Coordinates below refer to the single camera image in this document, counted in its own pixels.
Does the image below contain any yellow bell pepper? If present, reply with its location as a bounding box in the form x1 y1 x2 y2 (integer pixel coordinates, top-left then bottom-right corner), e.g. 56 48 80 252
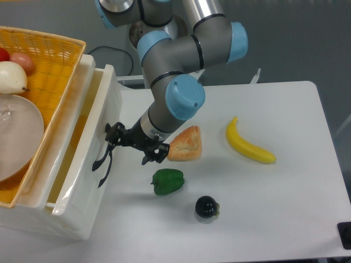
72 115 88 144

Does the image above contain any toy bread pastry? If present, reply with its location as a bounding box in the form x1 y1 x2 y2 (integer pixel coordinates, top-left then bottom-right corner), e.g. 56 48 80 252
167 125 202 162

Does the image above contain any green bell pepper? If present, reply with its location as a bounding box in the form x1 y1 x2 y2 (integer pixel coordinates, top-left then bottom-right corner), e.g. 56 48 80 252
151 168 185 196

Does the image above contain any yellow banana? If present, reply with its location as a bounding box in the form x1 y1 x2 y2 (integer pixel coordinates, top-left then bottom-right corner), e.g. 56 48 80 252
225 116 276 164

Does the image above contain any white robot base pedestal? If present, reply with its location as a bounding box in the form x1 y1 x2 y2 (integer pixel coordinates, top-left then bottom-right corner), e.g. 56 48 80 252
116 15 206 89

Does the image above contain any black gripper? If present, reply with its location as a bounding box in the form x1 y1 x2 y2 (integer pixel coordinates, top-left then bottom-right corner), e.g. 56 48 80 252
105 122 170 165

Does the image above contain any white pear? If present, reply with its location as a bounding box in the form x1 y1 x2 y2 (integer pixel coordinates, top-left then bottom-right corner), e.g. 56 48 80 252
1 61 28 94

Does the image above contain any black corner object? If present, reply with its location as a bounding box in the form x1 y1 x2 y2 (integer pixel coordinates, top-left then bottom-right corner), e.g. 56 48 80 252
337 221 351 250

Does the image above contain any black cable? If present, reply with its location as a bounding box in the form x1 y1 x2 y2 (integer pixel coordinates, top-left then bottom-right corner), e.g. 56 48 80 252
87 45 134 74

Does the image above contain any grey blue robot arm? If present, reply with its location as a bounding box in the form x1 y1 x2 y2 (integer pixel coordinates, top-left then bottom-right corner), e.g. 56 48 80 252
96 1 248 163

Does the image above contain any dark purple eggplant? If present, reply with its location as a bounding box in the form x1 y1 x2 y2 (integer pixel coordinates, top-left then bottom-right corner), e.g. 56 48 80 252
195 196 220 219

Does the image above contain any white drawer cabinet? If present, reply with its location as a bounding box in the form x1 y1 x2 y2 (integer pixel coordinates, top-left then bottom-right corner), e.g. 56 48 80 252
0 54 109 242

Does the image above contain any beige plate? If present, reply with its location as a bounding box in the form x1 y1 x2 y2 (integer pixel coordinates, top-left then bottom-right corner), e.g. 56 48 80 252
1 95 44 181

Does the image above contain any yellow woven basket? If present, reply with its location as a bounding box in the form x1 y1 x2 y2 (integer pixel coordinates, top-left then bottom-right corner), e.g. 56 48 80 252
1 26 86 208

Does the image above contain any pink peach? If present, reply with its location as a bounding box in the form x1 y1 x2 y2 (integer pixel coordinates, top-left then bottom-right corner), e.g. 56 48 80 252
10 52 35 75

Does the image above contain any red tomato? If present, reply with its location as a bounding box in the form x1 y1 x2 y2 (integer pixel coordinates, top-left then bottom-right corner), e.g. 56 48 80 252
0 47 10 62

